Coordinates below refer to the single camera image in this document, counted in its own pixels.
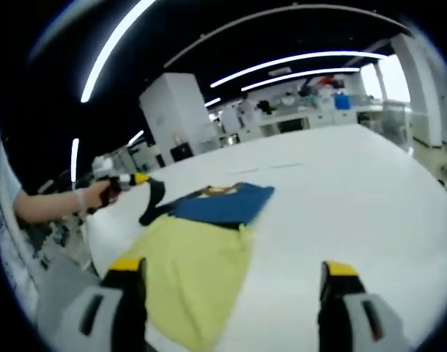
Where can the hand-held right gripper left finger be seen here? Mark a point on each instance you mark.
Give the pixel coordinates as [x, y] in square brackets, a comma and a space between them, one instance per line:
[113, 311]

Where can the person's grey trousers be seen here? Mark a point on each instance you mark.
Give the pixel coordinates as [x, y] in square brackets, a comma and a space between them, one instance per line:
[66, 278]

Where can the black box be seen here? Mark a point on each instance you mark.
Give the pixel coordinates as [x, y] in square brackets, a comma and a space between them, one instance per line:
[181, 152]

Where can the long ceiling light strip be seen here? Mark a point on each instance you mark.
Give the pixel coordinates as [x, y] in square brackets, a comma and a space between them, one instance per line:
[300, 76]
[300, 62]

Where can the white square pillar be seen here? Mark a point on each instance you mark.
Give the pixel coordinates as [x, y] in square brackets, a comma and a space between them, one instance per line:
[176, 110]

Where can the person's white printed shirt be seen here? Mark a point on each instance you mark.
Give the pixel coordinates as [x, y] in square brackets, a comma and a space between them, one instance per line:
[7, 220]

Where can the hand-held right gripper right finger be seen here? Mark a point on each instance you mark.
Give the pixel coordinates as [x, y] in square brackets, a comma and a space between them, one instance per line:
[351, 319]

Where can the blue bin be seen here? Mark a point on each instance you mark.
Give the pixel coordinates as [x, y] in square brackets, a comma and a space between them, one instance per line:
[342, 102]

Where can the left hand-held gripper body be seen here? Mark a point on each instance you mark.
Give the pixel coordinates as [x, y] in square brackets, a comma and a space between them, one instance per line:
[104, 168]

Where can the black yellow blue garment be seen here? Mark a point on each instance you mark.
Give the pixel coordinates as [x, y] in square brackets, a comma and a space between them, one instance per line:
[194, 264]

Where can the person's left hand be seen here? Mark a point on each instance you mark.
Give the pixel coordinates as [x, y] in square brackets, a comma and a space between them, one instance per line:
[99, 198]

